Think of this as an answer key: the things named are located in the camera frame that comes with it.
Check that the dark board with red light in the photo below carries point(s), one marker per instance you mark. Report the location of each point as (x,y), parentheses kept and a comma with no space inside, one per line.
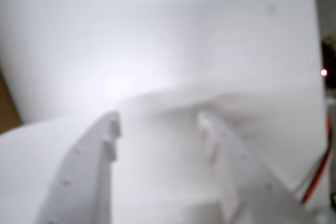
(330,58)

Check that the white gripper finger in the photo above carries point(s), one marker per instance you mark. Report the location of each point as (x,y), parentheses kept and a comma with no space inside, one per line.
(249,182)
(84,176)

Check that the brown cardboard box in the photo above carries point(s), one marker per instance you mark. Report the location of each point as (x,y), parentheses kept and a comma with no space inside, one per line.
(8,108)

